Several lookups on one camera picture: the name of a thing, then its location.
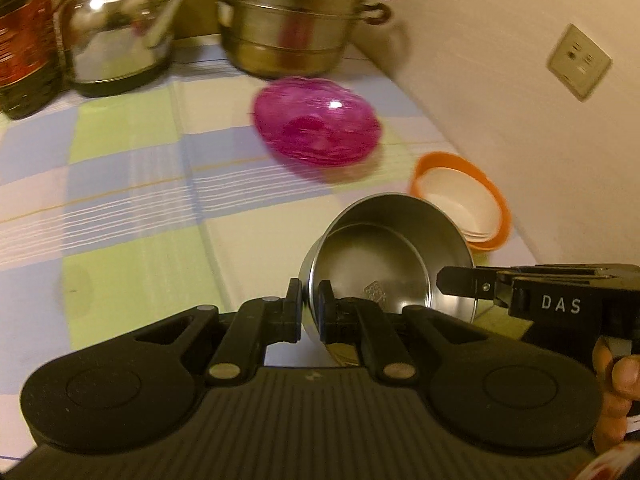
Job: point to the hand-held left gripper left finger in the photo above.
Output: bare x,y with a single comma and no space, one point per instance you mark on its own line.
292,310

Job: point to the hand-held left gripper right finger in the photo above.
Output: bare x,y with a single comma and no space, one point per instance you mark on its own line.
326,310

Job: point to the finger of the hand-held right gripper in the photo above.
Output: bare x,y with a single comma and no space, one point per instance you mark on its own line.
465,282

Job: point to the stainless steel bowl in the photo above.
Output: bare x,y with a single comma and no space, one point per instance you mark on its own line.
385,260

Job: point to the orange plastic bowl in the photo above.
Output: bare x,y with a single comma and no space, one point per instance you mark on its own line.
495,195

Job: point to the large pink glass plate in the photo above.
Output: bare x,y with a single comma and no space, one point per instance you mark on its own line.
280,110

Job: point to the person's right hand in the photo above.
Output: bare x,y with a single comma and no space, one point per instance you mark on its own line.
617,390

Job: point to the pastel checked tablecloth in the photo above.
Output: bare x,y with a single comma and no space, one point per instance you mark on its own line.
125,185

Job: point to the stainless steel steamer pot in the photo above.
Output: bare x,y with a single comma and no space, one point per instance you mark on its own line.
290,25

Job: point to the stainless steel kettle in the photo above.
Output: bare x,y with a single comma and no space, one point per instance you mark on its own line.
115,30

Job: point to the dark cooking oil bottle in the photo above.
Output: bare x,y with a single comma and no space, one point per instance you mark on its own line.
25,35

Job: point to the beige wall socket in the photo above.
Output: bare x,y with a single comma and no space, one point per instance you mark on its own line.
580,62

